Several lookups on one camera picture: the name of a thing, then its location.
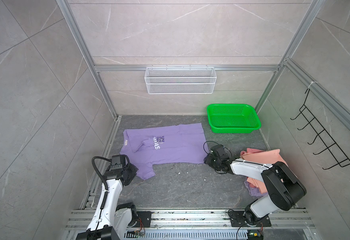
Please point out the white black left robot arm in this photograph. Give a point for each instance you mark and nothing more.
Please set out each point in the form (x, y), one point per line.
(110, 220)

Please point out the green plastic basket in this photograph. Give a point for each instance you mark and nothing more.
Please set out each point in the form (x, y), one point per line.
(233, 118)

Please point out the folded pink t shirt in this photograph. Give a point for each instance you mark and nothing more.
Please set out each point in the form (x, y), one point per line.
(263, 159)

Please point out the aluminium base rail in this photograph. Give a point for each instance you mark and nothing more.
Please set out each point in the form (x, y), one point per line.
(198, 219)

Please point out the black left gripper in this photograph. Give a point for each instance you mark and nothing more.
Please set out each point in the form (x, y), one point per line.
(133, 170)

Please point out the white wire wall basket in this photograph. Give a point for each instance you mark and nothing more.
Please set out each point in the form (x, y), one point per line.
(180, 80)

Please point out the purple t shirt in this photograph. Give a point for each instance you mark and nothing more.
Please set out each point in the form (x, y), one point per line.
(253, 191)
(164, 145)

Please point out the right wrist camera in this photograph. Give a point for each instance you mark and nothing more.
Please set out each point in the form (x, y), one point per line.
(218, 151)

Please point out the black wire hook rack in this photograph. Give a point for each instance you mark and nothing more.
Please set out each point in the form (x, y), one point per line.
(323, 135)

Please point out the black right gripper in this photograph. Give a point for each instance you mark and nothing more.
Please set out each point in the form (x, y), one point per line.
(208, 158)

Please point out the folded purple t shirt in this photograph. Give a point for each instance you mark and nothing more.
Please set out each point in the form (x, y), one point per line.
(253, 191)

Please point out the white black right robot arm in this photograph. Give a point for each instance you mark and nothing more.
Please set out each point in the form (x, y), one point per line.
(283, 187)

